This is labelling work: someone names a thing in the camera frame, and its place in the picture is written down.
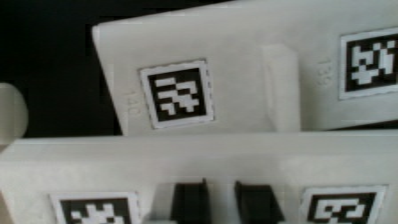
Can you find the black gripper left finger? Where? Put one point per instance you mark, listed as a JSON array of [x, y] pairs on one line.
[[191, 210]]

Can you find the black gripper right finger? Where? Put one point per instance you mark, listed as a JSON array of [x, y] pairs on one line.
[[257, 204]]

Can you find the white cabinet body box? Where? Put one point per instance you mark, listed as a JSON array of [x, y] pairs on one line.
[[13, 114]]

